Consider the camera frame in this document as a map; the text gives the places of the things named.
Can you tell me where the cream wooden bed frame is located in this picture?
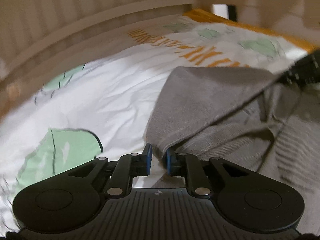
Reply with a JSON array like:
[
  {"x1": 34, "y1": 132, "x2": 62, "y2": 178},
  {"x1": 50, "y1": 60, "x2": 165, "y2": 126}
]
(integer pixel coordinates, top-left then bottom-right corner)
[{"x1": 1, "y1": 0, "x2": 319, "y2": 115}]

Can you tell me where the grey knit hooded sweater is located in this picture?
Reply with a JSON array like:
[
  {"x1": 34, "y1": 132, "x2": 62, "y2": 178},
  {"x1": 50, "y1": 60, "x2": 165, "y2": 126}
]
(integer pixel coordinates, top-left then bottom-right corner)
[{"x1": 143, "y1": 65, "x2": 320, "y2": 201}]

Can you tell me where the white leaf-print bed sheet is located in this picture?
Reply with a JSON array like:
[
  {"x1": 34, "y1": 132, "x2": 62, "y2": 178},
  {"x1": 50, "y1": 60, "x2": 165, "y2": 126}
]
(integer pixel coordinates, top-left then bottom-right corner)
[{"x1": 1, "y1": 9, "x2": 316, "y2": 236}]

